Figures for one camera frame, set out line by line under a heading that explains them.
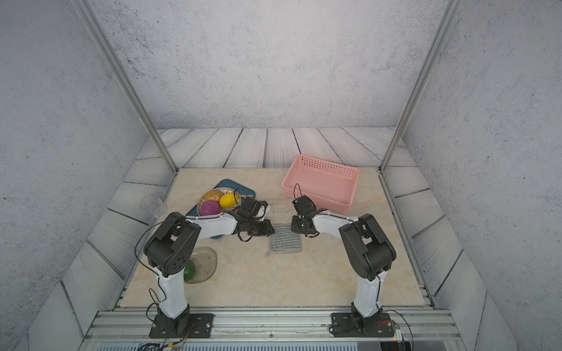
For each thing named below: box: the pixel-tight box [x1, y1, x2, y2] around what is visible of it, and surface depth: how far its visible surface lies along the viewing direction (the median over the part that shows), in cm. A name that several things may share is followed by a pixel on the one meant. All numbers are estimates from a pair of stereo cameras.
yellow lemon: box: [219, 192, 236, 209], surface depth 104 cm
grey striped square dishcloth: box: [270, 223, 303, 253], surface depth 94 cm
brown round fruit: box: [203, 190, 224, 203], surface depth 104 cm
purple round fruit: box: [200, 200, 221, 216], surface depth 100 cm
